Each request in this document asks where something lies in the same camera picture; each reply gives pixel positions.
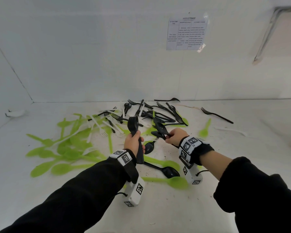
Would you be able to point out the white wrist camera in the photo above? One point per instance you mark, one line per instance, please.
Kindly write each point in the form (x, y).
(191, 175)
(134, 191)

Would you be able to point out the black marker right wrist band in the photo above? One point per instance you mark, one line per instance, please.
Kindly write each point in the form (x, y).
(196, 149)

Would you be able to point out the black marker wrist band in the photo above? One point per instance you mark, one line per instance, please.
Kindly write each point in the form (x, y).
(196, 149)
(126, 160)

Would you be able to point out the small white wall clip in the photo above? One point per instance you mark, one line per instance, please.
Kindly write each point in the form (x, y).
(15, 113)

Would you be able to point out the person's right hand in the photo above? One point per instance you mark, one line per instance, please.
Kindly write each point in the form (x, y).
(177, 137)

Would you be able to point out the metal wall bracket frame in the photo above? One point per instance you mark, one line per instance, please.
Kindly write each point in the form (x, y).
(266, 33)

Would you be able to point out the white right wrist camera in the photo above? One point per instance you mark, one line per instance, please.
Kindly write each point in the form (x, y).
(191, 175)

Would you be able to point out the pile of plastic cutlery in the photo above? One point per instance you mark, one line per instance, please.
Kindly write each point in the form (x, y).
(65, 168)

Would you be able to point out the pile of black plastic forks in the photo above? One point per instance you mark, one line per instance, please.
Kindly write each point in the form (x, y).
(169, 171)

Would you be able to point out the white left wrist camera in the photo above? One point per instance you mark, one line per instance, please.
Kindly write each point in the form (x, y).
(134, 191)

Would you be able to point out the person's left hand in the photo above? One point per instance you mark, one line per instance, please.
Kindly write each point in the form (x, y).
(133, 144)

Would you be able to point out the black marker left wrist band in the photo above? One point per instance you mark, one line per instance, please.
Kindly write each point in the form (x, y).
(126, 160)

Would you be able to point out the person's left forearm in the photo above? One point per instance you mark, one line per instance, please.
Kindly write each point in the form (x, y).
(72, 201)

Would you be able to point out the stack of black spoons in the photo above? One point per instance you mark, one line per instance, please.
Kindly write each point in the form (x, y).
(133, 123)

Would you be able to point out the printed paper wall notice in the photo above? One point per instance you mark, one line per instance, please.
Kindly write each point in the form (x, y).
(186, 32)

